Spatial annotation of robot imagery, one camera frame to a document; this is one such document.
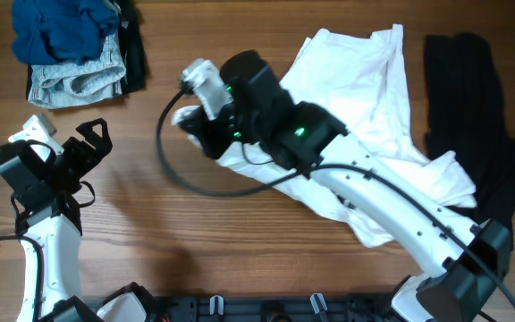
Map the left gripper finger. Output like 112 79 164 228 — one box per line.
88 118 113 158
76 121 101 146

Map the white shirt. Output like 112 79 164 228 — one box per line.
216 24 477 248

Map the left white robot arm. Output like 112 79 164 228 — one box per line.
0 115 156 321

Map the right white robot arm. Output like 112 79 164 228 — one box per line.
180 50 511 321

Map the light denim folded garment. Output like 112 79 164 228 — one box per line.
27 33 126 109

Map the black folded garment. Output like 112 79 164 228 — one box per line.
26 0 146 99

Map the blue folded garment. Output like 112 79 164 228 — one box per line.
12 0 120 65

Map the black shirt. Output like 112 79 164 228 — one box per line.
424 33 515 230

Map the left black cable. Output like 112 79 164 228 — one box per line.
0 142 46 322

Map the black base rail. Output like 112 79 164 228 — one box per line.
158 293 401 322

